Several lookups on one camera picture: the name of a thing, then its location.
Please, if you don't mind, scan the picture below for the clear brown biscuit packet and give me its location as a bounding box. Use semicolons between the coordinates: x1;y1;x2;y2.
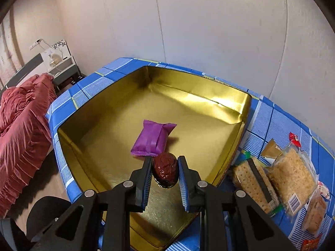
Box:
301;191;327;237

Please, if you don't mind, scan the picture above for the red snack packet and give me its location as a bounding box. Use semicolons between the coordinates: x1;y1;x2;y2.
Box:
300;237;323;251

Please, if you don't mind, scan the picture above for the red ruffled bed blanket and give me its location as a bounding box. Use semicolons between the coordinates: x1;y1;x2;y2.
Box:
0;74;59;219

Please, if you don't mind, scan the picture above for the red-ended clear cracker packet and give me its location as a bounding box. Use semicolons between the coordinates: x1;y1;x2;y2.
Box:
265;133;321;215

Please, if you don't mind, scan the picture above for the blue checked tablecloth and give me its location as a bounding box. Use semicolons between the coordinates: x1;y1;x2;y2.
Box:
46;57;335;251

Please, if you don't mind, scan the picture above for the dark red date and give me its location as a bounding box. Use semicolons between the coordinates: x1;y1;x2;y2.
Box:
153;152;180;189

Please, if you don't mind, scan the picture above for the black chair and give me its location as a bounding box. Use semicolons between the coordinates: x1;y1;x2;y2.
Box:
26;196;72;242

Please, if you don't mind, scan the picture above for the white and grey nightstand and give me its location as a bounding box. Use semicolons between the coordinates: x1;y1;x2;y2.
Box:
48;56;87;92

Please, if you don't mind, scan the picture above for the white floral panel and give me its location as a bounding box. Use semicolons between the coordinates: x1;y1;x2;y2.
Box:
51;40;70;58

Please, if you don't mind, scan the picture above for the gold and white sachet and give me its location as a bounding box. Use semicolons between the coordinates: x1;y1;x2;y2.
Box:
260;138;284;160

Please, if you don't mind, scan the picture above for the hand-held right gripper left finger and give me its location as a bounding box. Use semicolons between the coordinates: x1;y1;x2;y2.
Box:
30;157;154;251

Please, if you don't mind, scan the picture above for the grey and white headboard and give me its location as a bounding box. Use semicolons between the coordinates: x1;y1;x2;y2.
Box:
0;52;50;92

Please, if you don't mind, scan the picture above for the purple snack packet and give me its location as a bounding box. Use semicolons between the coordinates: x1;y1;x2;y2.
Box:
131;119;177;157

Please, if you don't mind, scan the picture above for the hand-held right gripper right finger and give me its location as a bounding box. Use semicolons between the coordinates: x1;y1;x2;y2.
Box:
177;156;296;251

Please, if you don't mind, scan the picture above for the gold-lined purple box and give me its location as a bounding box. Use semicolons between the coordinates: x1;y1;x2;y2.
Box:
56;65;253;249

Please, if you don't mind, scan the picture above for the green-ended cracker packet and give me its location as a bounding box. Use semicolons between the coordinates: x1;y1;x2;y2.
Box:
232;157;284;216

